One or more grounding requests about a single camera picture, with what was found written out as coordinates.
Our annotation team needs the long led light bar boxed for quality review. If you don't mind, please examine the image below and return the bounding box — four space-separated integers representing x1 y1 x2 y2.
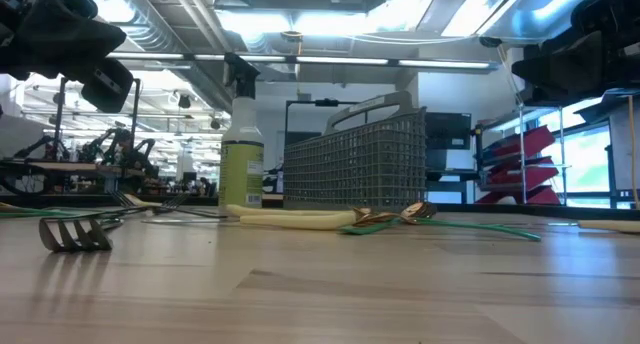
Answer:
107 51 496 70

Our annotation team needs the dark monitor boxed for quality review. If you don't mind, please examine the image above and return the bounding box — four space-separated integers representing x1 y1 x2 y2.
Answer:
424 112 473 151

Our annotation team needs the black metal rig frame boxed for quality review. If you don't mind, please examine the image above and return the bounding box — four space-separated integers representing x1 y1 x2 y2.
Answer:
56 76 142 153

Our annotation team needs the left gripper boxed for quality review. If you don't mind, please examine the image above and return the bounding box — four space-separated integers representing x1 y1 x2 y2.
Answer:
0 0 135 114

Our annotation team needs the silver ventilation duct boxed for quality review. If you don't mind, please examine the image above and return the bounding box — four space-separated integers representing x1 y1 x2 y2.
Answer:
79 0 236 113

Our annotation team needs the red storage bin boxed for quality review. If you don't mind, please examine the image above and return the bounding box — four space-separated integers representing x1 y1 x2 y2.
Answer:
487 156 560 186
474 183 562 206
482 125 556 160

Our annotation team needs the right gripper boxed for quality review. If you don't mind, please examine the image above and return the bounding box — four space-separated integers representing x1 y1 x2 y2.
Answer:
512 0 640 105

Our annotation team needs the metal shelf rack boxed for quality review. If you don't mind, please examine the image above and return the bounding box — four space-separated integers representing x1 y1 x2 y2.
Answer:
499 103 571 206

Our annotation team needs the black metal stand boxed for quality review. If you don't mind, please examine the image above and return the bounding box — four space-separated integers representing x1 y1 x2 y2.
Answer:
283 97 354 135

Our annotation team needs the black fork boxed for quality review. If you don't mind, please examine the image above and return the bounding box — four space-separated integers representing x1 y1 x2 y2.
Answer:
149 192 229 220
102 189 151 218
38 214 126 254

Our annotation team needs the background wooden table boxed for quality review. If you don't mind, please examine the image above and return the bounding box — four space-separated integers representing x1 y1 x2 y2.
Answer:
0 157 151 195

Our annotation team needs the grey plastic cutlery basket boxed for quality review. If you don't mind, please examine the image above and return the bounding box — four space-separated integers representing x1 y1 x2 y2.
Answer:
282 90 429 211

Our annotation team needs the cream handled table knife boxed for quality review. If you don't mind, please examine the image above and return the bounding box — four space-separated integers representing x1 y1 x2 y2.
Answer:
142 211 357 231
224 203 357 218
547 219 640 234
121 192 169 209

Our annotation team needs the spray bottle yellow-green label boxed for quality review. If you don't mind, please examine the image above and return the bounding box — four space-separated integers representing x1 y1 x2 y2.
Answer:
218 52 265 209

